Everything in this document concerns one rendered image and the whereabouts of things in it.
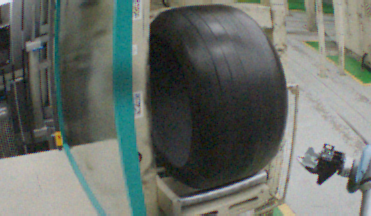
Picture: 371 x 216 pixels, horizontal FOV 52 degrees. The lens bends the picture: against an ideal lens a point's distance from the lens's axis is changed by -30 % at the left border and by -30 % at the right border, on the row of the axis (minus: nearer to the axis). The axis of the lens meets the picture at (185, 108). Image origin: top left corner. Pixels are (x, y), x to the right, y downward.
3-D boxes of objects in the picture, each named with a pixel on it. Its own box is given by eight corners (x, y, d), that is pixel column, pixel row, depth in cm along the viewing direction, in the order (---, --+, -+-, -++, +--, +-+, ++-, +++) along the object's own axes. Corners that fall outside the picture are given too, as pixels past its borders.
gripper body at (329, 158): (323, 141, 147) (347, 149, 143) (318, 158, 153) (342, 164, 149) (317, 158, 142) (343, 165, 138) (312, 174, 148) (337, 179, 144)
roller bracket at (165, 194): (174, 222, 150) (172, 201, 146) (129, 171, 184) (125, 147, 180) (183, 220, 151) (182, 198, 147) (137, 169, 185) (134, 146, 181)
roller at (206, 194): (175, 199, 151) (169, 194, 155) (176, 210, 153) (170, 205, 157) (269, 170, 165) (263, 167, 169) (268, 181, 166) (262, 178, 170)
